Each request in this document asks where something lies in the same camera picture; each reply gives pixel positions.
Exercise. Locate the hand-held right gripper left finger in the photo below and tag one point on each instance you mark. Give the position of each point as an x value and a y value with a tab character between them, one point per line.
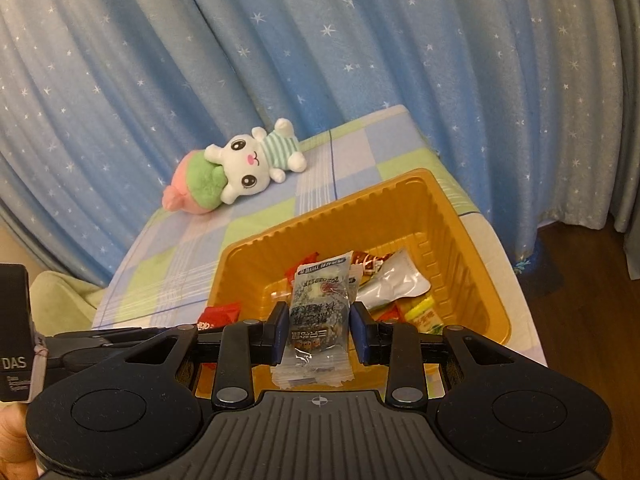
280	332

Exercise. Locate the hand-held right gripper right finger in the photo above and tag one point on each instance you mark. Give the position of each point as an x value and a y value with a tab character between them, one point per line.
360	334

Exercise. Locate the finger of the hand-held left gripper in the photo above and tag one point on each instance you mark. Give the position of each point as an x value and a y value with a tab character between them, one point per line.
85	357
100	335

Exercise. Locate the small red snack packet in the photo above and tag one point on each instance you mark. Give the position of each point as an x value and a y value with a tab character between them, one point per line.
220	316

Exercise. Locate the small yellow snack packet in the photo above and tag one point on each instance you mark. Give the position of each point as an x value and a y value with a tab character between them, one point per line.
424	316

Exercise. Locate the orange plastic tray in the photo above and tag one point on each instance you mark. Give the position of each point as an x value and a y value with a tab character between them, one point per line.
460	280

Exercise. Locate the person's left hand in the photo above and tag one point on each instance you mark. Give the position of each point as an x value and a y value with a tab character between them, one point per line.
15	440

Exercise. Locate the orange-red snack packet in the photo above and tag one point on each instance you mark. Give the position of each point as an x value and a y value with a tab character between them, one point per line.
390	314

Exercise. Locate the light green chair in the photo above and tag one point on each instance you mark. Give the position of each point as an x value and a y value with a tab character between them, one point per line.
65	300

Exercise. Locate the silver foil snack packet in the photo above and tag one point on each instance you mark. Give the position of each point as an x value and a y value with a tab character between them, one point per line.
395	282

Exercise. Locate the white rabbit plush toy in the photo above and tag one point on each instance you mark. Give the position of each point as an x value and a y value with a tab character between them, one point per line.
240	165

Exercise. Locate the blue star-print curtain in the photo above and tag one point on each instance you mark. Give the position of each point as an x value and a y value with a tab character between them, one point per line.
350	35

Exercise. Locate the grey-green curtain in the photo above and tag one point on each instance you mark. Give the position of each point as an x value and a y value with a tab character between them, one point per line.
625	110

